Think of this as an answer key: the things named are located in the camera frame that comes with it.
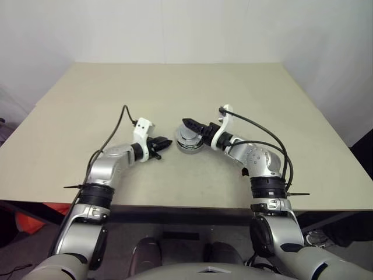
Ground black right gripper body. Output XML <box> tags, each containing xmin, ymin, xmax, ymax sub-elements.
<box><xmin>202</xmin><ymin>122</ymin><xmax>221</xmax><ymax>146</ymax></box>

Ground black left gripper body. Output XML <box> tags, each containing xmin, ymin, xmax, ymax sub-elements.
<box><xmin>145</xmin><ymin>136</ymin><xmax>162</xmax><ymax>161</ymax></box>

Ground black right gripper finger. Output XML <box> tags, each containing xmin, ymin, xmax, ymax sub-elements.
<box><xmin>182</xmin><ymin>121</ymin><xmax>206</xmax><ymax>135</ymax></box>
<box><xmin>181</xmin><ymin>117</ymin><xmax>206</xmax><ymax>129</ymax></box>

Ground silver round motor lid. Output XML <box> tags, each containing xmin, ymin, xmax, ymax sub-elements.
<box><xmin>176</xmin><ymin>124</ymin><xmax>202</xmax><ymax>144</ymax></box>

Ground silver motor housing copper windings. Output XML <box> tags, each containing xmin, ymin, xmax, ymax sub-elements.
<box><xmin>173</xmin><ymin>129</ymin><xmax>205</xmax><ymax>154</ymax></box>

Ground dark rounded shape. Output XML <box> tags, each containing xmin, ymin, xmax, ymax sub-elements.
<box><xmin>203</xmin><ymin>241</ymin><xmax>244</xmax><ymax>268</ymax></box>
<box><xmin>131</xmin><ymin>237</ymin><xmax>162</xmax><ymax>271</ymax></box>

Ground grey robot torso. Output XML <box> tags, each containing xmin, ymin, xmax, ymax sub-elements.
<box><xmin>22</xmin><ymin>246</ymin><xmax>373</xmax><ymax>280</ymax></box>

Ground orange red object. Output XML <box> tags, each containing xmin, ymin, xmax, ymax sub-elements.
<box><xmin>14</xmin><ymin>202</ymin><xmax>71</xmax><ymax>236</ymax></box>

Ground grey white sneaker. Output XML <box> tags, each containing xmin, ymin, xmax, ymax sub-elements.
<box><xmin>302</xmin><ymin>229</ymin><xmax>330</xmax><ymax>249</ymax></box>

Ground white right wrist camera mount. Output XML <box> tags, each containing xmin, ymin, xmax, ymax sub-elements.
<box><xmin>211</xmin><ymin>104</ymin><xmax>234</xmax><ymax>151</ymax></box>

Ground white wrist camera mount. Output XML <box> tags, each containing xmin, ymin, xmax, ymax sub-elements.
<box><xmin>211</xmin><ymin>104</ymin><xmax>234</xmax><ymax>151</ymax></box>
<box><xmin>133</xmin><ymin>117</ymin><xmax>156</xmax><ymax>163</ymax></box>

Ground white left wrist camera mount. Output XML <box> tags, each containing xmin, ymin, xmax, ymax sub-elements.
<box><xmin>133</xmin><ymin>117</ymin><xmax>156</xmax><ymax>163</ymax></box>

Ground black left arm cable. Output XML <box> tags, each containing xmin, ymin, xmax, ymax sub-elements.
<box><xmin>59</xmin><ymin>104</ymin><xmax>140</xmax><ymax>231</ymax></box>

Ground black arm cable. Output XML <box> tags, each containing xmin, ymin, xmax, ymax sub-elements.
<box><xmin>59</xmin><ymin>104</ymin><xmax>140</xmax><ymax>231</ymax></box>
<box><xmin>229</xmin><ymin>140</ymin><xmax>294</xmax><ymax>190</ymax></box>
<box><xmin>218</xmin><ymin>107</ymin><xmax>292</xmax><ymax>190</ymax></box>

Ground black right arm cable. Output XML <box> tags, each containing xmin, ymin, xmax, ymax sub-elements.
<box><xmin>218</xmin><ymin>107</ymin><xmax>292</xmax><ymax>190</ymax></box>
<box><xmin>229</xmin><ymin>140</ymin><xmax>294</xmax><ymax>190</ymax></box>

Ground thin black floor cable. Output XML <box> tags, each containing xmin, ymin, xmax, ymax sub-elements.
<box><xmin>0</xmin><ymin>262</ymin><xmax>34</xmax><ymax>277</ymax></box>

